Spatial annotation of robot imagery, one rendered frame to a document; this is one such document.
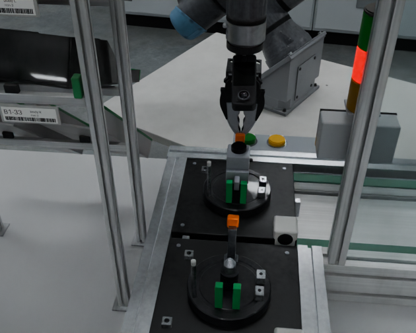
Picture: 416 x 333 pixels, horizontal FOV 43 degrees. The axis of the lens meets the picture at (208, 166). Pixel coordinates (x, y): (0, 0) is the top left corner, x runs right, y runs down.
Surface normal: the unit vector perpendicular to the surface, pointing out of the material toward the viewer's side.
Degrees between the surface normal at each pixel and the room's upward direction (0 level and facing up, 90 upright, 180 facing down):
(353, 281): 90
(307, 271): 0
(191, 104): 0
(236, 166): 90
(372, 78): 90
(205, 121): 0
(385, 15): 90
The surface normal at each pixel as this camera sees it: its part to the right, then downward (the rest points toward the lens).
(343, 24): -0.22, 0.59
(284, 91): -0.59, 0.48
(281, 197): 0.00, -0.79
